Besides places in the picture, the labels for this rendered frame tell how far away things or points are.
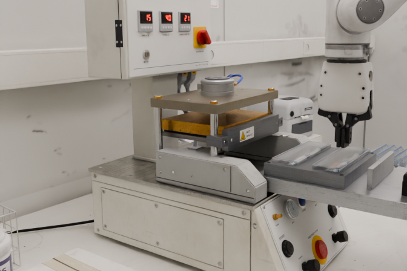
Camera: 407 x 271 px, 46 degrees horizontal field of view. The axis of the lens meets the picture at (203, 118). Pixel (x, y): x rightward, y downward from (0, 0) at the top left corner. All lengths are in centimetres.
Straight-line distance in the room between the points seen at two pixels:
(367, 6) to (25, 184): 103
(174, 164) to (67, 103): 57
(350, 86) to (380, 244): 45
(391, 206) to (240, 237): 29
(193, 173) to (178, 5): 43
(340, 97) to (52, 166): 89
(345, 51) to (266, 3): 140
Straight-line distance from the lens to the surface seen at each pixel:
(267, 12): 231
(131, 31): 107
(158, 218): 108
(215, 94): 108
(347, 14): 87
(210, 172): 96
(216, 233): 99
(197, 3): 126
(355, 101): 95
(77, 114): 152
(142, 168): 117
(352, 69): 95
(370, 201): 89
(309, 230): 107
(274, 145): 119
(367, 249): 121
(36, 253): 121
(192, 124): 104
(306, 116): 206
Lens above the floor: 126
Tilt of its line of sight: 11 degrees down
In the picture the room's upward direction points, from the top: 1 degrees counter-clockwise
